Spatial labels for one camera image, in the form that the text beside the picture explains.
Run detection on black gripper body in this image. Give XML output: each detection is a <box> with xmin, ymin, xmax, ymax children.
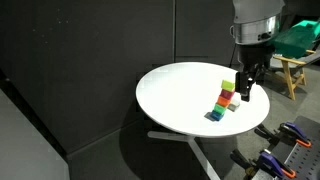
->
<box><xmin>238</xmin><ymin>43</ymin><xmax>275</xmax><ymax>84</ymax></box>

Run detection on grey block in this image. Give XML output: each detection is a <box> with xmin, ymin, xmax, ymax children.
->
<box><xmin>228</xmin><ymin>99</ymin><xmax>240</xmax><ymax>112</ymax></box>

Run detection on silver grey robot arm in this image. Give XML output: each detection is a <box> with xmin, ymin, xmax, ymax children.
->
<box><xmin>230</xmin><ymin>0</ymin><xmax>285</xmax><ymax>102</ymax></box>

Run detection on yellow-green block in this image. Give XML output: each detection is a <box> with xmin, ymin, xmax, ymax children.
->
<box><xmin>221</xmin><ymin>80</ymin><xmax>235</xmax><ymax>92</ymax></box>

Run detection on magenta block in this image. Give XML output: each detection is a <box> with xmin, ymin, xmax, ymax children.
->
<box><xmin>220</xmin><ymin>89</ymin><xmax>235</xmax><ymax>100</ymax></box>

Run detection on orange block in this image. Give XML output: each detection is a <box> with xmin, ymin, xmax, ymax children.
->
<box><xmin>217</xmin><ymin>96</ymin><xmax>231</xmax><ymax>107</ymax></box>

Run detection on green block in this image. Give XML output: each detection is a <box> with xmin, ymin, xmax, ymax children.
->
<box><xmin>214</xmin><ymin>103</ymin><xmax>226</xmax><ymax>115</ymax></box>

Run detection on blue block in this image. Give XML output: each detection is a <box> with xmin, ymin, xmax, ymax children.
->
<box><xmin>210</xmin><ymin>111</ymin><xmax>223</xmax><ymax>121</ymax></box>

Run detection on purple orange clamp rear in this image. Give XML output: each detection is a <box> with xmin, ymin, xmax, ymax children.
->
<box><xmin>279</xmin><ymin>122</ymin><xmax>312</xmax><ymax>148</ymax></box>

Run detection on purple orange clamp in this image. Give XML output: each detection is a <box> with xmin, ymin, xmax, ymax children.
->
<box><xmin>279</xmin><ymin>122</ymin><xmax>312</xmax><ymax>148</ymax></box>
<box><xmin>257</xmin><ymin>151</ymin><xmax>296</xmax><ymax>179</ymax></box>

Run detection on round white table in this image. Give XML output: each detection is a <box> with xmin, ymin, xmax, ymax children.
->
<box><xmin>136</xmin><ymin>62</ymin><xmax>270</xmax><ymax>180</ymax></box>

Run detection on purple orange clamp front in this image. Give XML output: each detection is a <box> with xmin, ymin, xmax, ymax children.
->
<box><xmin>257</xmin><ymin>151</ymin><xmax>296</xmax><ymax>179</ymax></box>

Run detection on black perforated breadboard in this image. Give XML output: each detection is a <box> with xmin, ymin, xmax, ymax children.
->
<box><xmin>268</xmin><ymin>116</ymin><xmax>320</xmax><ymax>180</ymax></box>

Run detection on black clamp handle rear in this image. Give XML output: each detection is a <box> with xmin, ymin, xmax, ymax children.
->
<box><xmin>254</xmin><ymin>124</ymin><xmax>280</xmax><ymax>145</ymax></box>

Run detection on black clamp handle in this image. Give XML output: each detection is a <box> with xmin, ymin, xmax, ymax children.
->
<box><xmin>230</xmin><ymin>149</ymin><xmax>258</xmax><ymax>177</ymax></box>
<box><xmin>254</xmin><ymin>124</ymin><xmax>280</xmax><ymax>145</ymax></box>

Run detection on black clamp handle front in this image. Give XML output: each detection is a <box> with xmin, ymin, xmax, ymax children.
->
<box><xmin>230</xmin><ymin>149</ymin><xmax>258</xmax><ymax>177</ymax></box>

